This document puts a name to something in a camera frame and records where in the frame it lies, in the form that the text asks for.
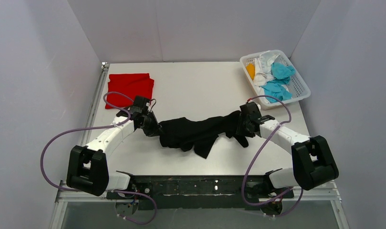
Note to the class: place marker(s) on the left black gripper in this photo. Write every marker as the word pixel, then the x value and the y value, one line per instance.
pixel 153 127

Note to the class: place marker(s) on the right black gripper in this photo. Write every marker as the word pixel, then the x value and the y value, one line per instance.
pixel 241 123

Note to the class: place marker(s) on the black t-shirt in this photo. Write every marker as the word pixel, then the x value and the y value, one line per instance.
pixel 200 136

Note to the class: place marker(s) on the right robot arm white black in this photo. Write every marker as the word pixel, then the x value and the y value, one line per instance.
pixel 312 161

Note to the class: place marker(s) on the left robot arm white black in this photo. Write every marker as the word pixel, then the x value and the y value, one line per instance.
pixel 88 168

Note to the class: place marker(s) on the white plastic basket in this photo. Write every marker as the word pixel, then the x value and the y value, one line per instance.
pixel 297 87

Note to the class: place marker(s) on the white t-shirt in basket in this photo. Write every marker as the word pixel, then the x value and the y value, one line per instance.
pixel 263 70

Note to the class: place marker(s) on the red folded t-shirt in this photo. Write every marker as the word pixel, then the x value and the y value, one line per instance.
pixel 130 85

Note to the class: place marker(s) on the orange cloth in basket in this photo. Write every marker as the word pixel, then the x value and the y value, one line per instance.
pixel 251 70

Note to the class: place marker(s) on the light blue t-shirt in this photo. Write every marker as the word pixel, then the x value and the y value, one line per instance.
pixel 276 88

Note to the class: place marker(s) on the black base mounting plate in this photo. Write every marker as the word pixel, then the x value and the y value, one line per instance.
pixel 203 191

